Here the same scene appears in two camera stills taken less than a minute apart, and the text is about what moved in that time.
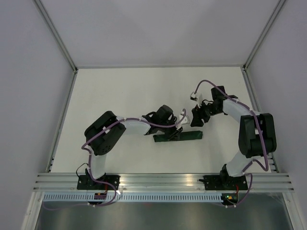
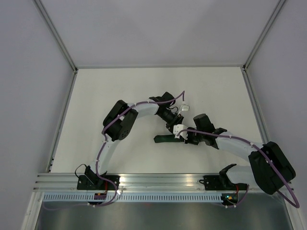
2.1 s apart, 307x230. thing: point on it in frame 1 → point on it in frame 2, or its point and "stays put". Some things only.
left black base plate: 85,182 stays put
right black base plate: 225,182 stays put
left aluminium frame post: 59,40 stays put
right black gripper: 197,115 → 189,141
